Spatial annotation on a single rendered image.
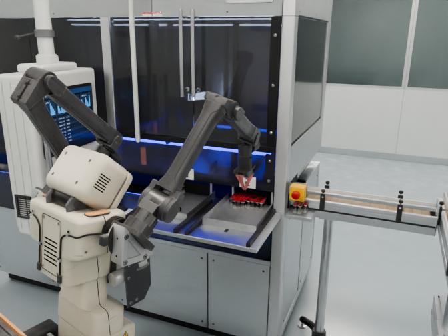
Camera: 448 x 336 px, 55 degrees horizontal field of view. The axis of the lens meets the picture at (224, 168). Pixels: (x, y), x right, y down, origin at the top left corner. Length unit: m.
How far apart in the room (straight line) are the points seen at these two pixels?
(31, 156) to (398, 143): 5.46
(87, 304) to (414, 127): 5.74
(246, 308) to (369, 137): 4.61
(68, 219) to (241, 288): 1.36
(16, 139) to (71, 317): 0.90
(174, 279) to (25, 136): 1.15
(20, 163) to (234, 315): 1.37
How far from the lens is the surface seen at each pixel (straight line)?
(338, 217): 2.21
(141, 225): 1.21
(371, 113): 6.61
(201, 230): 1.94
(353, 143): 6.71
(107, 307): 1.46
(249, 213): 2.12
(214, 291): 2.49
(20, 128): 2.07
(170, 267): 2.55
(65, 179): 1.32
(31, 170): 2.10
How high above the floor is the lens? 1.72
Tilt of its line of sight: 17 degrees down
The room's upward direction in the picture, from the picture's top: 1 degrees clockwise
